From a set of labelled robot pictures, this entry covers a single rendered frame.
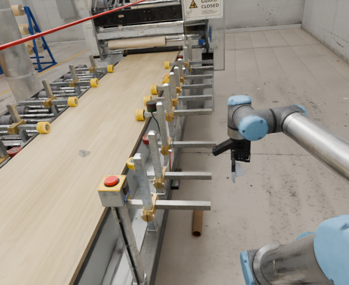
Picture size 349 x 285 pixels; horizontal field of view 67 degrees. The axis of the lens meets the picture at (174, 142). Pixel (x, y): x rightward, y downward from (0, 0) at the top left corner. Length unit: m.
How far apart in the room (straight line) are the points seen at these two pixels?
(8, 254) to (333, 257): 1.08
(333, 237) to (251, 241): 1.69
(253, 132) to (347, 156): 0.32
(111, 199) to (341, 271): 0.58
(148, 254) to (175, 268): 0.80
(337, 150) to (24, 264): 1.07
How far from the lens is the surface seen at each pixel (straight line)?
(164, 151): 1.58
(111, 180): 0.81
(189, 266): 2.05
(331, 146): 0.78
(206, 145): 1.61
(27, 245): 1.23
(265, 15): 10.13
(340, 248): 0.52
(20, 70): 5.21
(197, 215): 2.23
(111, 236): 1.39
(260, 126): 0.94
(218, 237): 2.19
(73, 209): 1.28
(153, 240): 1.31
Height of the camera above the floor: 1.71
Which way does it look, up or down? 31 degrees down
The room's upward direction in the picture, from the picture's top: 7 degrees counter-clockwise
